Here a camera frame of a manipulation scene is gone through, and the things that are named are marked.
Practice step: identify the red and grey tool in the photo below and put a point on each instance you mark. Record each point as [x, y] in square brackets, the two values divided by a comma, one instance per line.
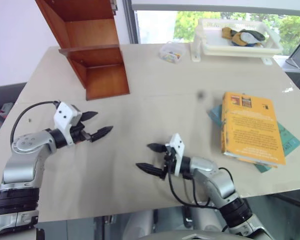
[1, 112]

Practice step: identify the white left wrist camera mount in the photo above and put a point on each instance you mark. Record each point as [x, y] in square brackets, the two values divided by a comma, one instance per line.
[63, 116]

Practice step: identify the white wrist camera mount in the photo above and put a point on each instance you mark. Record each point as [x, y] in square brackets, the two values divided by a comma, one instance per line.
[178, 152]
[63, 116]

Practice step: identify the small clear plastic box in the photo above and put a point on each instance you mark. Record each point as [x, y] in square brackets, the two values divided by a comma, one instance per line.
[171, 53]

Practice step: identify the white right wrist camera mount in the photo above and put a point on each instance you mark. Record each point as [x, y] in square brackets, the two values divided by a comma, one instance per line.
[178, 152]

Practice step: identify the yellow book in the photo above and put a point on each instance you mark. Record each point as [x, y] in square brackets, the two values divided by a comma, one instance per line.
[252, 130]

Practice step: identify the grey window frame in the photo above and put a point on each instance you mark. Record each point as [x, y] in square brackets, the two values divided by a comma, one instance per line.
[130, 20]

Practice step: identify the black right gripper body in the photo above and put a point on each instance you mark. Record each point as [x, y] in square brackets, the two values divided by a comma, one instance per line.
[169, 162]

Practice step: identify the white basket stand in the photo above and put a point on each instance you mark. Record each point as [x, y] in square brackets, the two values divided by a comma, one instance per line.
[196, 53]

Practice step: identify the silver robot torso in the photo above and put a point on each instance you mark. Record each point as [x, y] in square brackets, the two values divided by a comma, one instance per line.
[180, 225]

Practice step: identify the white plastic basket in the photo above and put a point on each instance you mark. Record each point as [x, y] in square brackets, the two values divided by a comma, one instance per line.
[215, 45]

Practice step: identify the teal book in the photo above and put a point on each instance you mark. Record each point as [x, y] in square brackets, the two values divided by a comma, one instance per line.
[290, 141]

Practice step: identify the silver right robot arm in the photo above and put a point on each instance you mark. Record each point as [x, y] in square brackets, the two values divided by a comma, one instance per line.
[220, 182]

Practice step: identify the black side bench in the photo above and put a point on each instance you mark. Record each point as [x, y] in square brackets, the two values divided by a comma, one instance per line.
[5, 92]

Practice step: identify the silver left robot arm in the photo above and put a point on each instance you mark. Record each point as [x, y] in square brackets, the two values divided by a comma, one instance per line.
[20, 165]

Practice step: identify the tan work glove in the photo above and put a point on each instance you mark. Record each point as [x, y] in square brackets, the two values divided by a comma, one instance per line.
[228, 33]

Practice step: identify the wooden shelf unit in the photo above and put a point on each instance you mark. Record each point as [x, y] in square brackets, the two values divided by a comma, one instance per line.
[95, 57]

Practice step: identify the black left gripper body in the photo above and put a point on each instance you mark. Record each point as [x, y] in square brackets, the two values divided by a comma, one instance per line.
[78, 133]

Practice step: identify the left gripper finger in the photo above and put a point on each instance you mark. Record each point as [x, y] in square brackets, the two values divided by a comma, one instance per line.
[101, 133]
[89, 115]

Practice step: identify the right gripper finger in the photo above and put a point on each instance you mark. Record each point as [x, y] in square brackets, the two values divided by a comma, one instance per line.
[158, 147]
[150, 169]

